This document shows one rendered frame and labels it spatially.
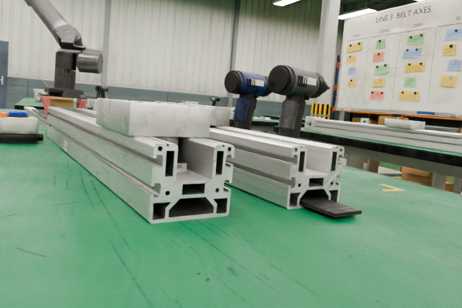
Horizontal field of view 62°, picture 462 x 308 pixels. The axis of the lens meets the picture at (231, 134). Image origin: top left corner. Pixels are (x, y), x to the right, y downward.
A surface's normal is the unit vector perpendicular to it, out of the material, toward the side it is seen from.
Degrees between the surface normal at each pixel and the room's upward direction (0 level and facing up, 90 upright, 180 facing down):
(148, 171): 90
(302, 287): 0
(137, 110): 90
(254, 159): 90
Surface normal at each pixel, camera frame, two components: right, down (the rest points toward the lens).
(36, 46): 0.44, 0.11
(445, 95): -0.90, -0.04
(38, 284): 0.08, -0.99
